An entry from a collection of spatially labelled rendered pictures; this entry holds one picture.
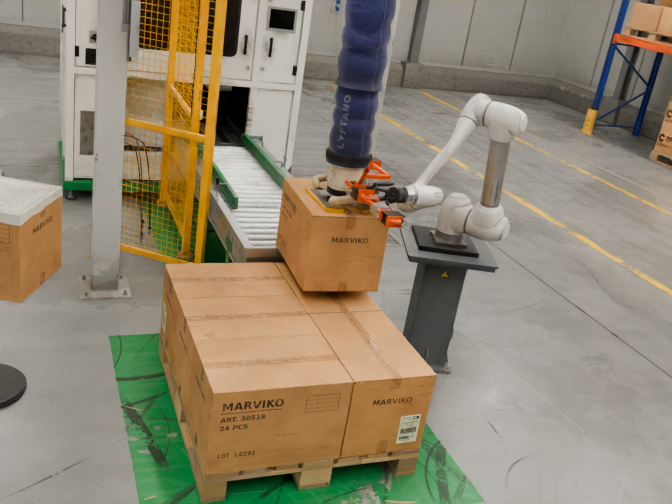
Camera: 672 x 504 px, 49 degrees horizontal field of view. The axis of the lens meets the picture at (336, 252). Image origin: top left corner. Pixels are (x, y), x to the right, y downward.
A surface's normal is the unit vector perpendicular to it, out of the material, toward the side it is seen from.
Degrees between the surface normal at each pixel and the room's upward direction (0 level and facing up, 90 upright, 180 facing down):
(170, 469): 0
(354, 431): 90
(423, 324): 90
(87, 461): 0
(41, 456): 0
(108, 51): 90
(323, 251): 89
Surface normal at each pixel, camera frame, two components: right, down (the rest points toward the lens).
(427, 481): 0.15, -0.91
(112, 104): 0.37, 0.41
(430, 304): 0.02, 0.39
